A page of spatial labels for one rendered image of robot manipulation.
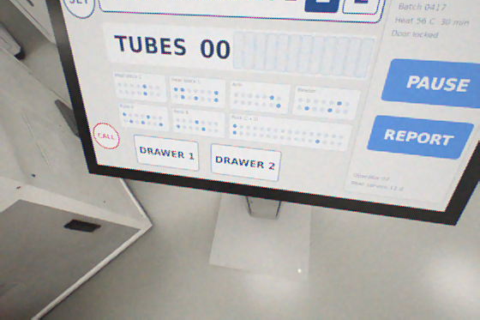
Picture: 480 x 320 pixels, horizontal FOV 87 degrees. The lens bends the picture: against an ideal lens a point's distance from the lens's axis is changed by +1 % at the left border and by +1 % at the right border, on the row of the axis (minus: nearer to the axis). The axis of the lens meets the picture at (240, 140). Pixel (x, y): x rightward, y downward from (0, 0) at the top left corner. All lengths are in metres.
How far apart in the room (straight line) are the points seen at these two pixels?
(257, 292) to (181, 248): 0.41
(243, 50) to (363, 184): 0.22
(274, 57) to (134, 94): 0.18
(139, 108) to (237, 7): 0.17
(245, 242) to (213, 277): 0.22
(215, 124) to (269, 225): 1.01
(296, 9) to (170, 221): 1.25
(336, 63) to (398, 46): 0.06
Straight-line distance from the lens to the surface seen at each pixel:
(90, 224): 1.05
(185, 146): 0.35
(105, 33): 0.36
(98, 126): 0.40
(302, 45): 0.29
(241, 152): 0.33
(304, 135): 0.31
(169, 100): 0.33
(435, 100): 0.34
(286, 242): 1.29
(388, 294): 1.43
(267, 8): 0.29
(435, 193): 0.39
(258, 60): 0.29
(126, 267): 1.48
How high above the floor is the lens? 1.32
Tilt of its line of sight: 64 degrees down
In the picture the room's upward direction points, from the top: 11 degrees counter-clockwise
